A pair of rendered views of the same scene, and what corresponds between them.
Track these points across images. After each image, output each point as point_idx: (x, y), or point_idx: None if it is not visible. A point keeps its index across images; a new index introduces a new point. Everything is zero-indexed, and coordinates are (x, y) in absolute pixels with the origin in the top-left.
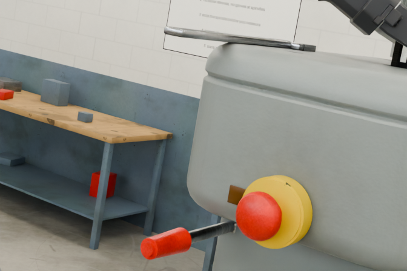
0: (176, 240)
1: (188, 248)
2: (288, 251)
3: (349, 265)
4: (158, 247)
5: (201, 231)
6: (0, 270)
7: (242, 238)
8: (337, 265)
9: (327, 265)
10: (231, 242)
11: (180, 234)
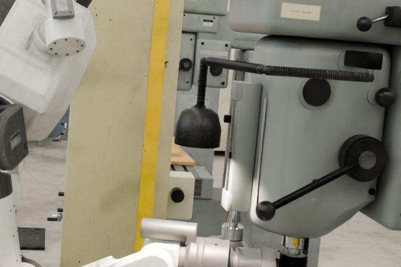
0: None
1: None
2: None
3: None
4: None
5: None
6: None
7: None
8: None
9: None
10: (231, 0)
11: None
